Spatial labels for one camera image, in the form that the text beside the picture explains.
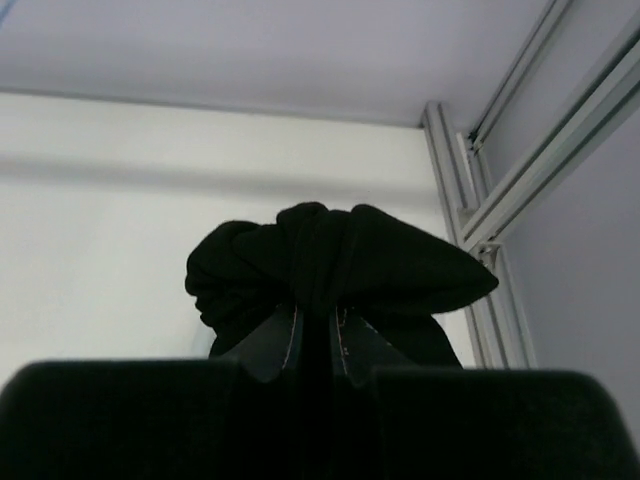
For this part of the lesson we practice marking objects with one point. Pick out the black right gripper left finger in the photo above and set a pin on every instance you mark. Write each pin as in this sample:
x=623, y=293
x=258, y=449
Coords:
x=230, y=417

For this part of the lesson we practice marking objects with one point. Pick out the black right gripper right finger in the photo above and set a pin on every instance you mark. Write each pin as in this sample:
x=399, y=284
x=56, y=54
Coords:
x=396, y=420

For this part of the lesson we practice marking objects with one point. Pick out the black tank top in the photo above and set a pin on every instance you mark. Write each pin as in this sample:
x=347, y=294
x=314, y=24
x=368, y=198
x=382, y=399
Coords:
x=396, y=276

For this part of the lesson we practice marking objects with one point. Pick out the aluminium right frame posts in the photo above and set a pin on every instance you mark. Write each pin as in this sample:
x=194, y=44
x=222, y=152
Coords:
x=480, y=215

